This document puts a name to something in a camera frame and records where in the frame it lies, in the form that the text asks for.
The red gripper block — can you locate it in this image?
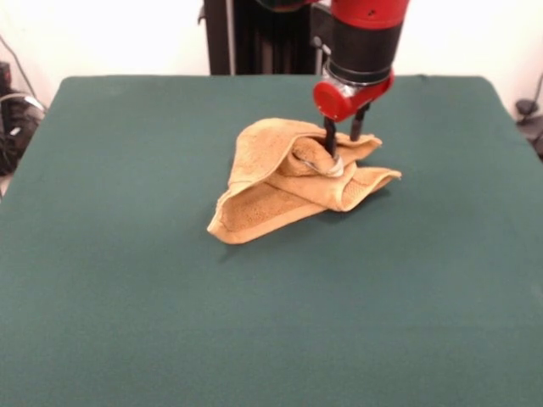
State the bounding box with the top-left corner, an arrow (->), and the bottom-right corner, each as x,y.
312,71 -> 395,155

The tan terry towel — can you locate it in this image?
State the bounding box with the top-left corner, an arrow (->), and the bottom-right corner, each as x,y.
206,119 -> 403,246

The dark green table cloth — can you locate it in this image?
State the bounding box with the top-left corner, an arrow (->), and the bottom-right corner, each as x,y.
0,75 -> 543,407

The black equipment bag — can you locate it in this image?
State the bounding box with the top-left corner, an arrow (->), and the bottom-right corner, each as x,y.
0,88 -> 47,177

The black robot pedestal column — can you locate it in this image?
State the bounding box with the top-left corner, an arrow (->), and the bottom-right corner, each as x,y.
197,0 -> 351,76

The thin grey cable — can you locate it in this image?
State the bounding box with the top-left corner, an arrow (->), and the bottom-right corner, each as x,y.
0,36 -> 48,115

